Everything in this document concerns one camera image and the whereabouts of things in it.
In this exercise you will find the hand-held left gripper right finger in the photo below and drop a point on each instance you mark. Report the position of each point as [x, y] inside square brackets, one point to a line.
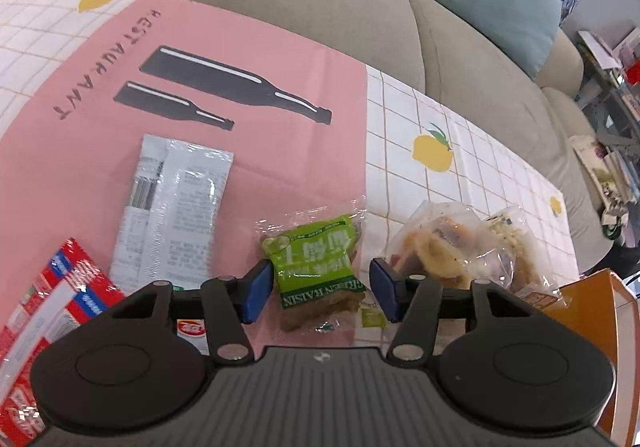
[382, 287]

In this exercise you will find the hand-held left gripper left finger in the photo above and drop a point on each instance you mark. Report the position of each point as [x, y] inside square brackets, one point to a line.
[257, 289]

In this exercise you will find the green raisin packet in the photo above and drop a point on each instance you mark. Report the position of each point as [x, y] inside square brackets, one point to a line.
[310, 257]

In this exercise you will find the clear bag of pastries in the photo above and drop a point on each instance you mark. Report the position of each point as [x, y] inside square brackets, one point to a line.
[445, 242]

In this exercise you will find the white silver snack packet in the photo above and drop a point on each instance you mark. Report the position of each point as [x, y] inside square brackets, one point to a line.
[170, 207]

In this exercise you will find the clear bag of noodle snack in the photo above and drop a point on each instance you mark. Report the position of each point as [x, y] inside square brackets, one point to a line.
[512, 229]

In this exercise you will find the red snack packet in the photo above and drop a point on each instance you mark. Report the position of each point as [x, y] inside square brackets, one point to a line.
[30, 322]

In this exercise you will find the pink lemon print tablecloth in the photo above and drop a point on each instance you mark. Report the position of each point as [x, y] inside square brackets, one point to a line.
[250, 52]

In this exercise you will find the printed tote bag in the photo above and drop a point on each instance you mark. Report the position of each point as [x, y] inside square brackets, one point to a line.
[600, 172]

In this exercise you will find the grey side shelf with magazines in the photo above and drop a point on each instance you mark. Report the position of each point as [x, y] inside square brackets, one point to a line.
[610, 102]

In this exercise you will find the teal cushion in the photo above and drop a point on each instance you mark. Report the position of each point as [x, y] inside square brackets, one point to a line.
[500, 2]

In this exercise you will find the red ornament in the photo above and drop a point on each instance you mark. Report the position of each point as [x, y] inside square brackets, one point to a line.
[632, 76]

